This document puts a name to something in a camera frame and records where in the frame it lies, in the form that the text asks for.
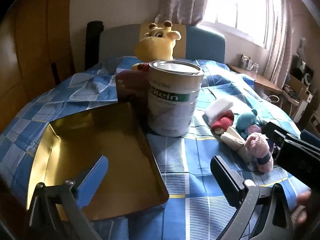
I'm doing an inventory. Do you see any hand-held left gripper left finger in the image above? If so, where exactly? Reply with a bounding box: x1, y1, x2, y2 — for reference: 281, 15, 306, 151
29, 155, 110, 240

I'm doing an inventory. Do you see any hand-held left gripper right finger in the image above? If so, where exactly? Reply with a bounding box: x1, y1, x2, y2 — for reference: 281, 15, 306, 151
210, 155, 294, 240

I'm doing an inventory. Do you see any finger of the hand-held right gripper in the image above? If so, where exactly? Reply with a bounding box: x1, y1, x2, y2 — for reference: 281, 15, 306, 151
262, 121, 285, 143
274, 129, 320, 154

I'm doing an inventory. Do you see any gold metal tin box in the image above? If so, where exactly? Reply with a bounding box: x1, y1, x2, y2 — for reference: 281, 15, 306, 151
26, 102, 170, 222

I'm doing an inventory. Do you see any teal plush toy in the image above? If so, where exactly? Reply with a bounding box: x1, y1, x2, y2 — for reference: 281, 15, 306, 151
236, 109, 262, 137

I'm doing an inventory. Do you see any white tin can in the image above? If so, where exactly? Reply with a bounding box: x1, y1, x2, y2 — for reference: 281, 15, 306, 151
146, 60, 205, 137

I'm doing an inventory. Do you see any person's right hand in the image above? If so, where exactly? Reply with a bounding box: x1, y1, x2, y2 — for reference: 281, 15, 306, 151
291, 191, 313, 227

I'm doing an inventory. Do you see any pink plush toy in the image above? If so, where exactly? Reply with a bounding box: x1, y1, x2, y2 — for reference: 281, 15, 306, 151
244, 132, 274, 173

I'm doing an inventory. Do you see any blue checked bedsheet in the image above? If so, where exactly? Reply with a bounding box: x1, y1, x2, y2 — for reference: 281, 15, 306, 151
0, 56, 310, 240

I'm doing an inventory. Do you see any cream cloth roll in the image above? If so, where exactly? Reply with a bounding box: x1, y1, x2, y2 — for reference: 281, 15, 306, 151
221, 126, 247, 153

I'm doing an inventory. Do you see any cardboard box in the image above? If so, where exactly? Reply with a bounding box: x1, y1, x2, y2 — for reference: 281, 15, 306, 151
287, 74, 313, 100

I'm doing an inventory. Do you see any wooden desk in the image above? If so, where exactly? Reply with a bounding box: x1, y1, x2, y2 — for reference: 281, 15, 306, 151
226, 64, 285, 93

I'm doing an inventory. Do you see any patterned curtain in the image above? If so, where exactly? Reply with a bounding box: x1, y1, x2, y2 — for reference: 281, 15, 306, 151
155, 0, 215, 27
265, 0, 294, 85

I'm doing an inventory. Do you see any blue and yellow headboard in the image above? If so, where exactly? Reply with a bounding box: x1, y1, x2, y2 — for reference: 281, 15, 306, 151
99, 24, 225, 64

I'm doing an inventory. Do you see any window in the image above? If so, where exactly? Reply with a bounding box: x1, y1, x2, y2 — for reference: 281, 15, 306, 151
200, 0, 283, 48

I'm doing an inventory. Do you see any yellow giraffe plush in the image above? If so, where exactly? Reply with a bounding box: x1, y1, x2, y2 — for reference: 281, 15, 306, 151
134, 21, 182, 62

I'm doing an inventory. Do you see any wooden wardrobe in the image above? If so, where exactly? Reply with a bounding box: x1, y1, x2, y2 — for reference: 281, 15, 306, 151
0, 0, 75, 130

